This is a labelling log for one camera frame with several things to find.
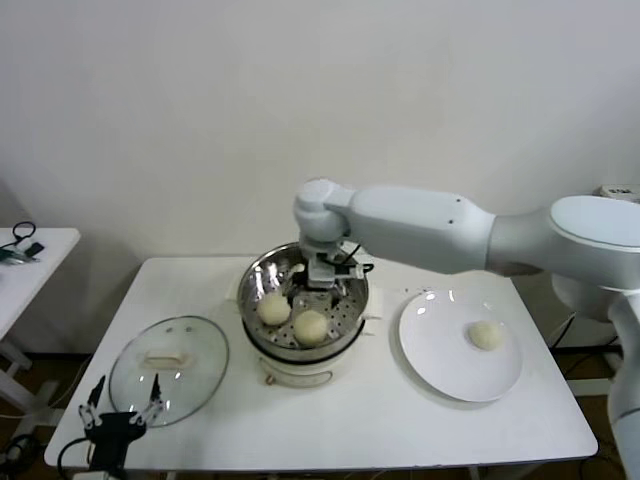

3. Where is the black looped cable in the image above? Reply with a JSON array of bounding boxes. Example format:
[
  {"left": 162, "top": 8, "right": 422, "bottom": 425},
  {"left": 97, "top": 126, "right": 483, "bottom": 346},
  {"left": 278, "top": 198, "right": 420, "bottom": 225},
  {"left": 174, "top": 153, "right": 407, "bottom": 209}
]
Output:
[{"left": 0, "top": 223, "right": 37, "bottom": 251}]

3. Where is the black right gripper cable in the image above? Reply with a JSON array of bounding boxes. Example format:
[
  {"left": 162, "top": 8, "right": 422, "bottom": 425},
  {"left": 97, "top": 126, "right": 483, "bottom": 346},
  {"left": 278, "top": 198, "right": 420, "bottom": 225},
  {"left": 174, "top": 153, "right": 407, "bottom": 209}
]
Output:
[{"left": 329, "top": 242, "right": 372, "bottom": 269}]

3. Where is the stainless steel steamer basket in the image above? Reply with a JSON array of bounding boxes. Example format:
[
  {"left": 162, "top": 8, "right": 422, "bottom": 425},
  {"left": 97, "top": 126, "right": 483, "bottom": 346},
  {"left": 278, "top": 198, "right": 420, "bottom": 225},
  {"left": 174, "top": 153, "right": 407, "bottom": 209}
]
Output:
[{"left": 227, "top": 241, "right": 385, "bottom": 362}]

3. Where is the white side table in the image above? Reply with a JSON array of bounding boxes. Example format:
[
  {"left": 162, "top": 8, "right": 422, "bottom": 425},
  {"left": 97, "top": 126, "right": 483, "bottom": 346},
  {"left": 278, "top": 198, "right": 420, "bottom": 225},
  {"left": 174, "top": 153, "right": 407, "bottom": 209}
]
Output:
[{"left": 0, "top": 228, "right": 81, "bottom": 416}]

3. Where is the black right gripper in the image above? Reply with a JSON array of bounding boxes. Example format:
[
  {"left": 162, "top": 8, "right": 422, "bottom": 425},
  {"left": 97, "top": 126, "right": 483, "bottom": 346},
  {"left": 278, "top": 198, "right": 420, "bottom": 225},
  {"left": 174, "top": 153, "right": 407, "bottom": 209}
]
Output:
[{"left": 304, "top": 282, "right": 352, "bottom": 302}]

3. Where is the white round plate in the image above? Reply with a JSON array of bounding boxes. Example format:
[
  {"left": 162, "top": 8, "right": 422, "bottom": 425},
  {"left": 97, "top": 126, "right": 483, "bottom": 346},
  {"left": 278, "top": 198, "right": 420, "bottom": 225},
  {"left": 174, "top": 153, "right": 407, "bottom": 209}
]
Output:
[{"left": 398, "top": 289, "right": 525, "bottom": 404}]

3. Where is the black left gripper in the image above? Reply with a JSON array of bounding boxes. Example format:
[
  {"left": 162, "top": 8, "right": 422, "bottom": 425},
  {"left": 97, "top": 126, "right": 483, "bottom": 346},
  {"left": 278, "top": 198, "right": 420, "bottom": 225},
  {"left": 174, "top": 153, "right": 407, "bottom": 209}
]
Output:
[{"left": 76, "top": 373, "right": 167, "bottom": 470}]

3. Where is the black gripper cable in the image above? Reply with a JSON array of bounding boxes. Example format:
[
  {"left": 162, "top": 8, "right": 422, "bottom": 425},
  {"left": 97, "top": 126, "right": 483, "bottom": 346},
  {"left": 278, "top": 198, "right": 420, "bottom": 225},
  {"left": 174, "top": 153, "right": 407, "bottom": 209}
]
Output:
[
  {"left": 329, "top": 242, "right": 372, "bottom": 269},
  {"left": 56, "top": 436, "right": 95, "bottom": 472}
]

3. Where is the round glass pot lid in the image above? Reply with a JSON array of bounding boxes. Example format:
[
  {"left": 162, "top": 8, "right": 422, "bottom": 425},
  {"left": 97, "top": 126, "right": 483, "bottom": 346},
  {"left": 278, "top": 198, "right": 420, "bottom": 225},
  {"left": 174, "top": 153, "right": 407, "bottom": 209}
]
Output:
[{"left": 108, "top": 315, "right": 230, "bottom": 429}]

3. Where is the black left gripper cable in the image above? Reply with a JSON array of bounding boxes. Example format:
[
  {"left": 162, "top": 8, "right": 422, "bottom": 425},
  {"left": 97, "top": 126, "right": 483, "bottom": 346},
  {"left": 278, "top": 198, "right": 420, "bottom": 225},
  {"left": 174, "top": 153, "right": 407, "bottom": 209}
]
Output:
[{"left": 56, "top": 436, "right": 95, "bottom": 472}]

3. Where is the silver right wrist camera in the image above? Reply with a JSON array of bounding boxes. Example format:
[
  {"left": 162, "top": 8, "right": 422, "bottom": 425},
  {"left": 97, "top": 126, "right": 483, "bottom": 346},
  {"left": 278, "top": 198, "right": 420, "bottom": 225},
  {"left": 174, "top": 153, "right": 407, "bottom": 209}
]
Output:
[{"left": 307, "top": 258, "right": 375, "bottom": 290}]

